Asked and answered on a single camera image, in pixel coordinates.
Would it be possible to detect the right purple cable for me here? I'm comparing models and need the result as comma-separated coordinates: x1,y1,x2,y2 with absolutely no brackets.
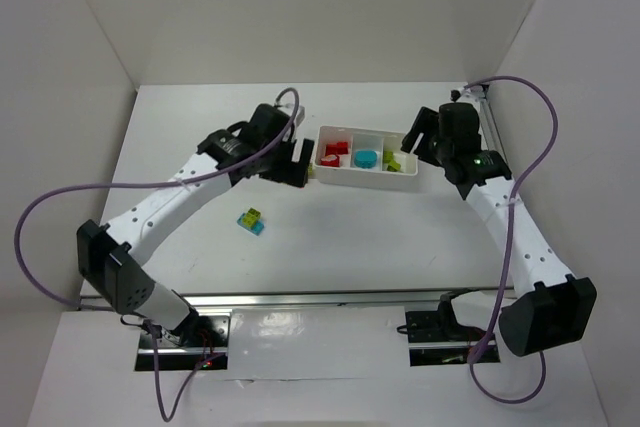
462,75,560,404

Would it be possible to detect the aluminium rail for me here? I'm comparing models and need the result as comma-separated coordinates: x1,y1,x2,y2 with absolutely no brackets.
470,84,504,154
186,289,450,308

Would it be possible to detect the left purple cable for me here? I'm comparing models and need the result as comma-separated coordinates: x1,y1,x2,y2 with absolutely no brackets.
13,87,301,422

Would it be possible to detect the blue brick under green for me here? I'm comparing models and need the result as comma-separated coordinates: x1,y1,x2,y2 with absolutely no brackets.
237,214,264,236

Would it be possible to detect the purple cable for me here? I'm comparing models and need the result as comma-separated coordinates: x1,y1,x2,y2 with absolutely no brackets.
462,75,560,404
13,87,301,422

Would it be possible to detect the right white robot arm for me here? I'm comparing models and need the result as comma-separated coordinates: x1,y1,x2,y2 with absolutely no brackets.
401,102,597,357

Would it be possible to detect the red rounded lego piece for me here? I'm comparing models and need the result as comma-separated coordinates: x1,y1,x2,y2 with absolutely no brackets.
320,154,341,168

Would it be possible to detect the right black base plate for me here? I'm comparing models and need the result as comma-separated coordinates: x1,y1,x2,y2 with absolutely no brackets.
396,310,485,367

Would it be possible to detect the red large lego brick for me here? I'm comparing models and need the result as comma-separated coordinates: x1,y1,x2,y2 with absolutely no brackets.
325,142,349,156

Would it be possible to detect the white divided container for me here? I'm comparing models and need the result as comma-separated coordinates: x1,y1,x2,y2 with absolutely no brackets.
313,126,418,192

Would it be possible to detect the aluminium rail right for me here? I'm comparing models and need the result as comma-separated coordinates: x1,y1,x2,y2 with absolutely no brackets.
470,84,504,154

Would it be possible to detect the blue rounded lego piece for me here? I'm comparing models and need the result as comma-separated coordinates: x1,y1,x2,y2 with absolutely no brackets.
353,149,378,169

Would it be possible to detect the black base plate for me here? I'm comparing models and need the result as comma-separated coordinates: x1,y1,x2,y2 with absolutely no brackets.
396,310,485,367
157,310,231,372

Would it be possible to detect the green upside-down lego brick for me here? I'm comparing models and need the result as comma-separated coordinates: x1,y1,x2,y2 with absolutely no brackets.
387,160,402,172

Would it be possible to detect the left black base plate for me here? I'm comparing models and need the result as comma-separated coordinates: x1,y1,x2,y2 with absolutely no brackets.
157,310,231,372

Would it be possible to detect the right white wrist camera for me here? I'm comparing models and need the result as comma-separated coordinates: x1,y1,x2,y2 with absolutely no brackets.
450,88,477,102

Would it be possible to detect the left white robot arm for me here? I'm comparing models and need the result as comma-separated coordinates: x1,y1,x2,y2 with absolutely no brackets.
76,104,314,345

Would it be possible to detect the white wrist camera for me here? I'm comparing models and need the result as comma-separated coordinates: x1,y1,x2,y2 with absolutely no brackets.
450,88,477,102
279,103,305,129

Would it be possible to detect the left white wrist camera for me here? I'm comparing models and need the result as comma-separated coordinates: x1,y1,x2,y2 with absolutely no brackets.
279,103,305,129

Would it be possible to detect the aluminium rail front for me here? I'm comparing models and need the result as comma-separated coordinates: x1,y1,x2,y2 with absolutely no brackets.
186,289,450,308

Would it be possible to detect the green tilted lego brick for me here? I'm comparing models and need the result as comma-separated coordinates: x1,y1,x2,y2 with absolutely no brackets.
382,150,394,164

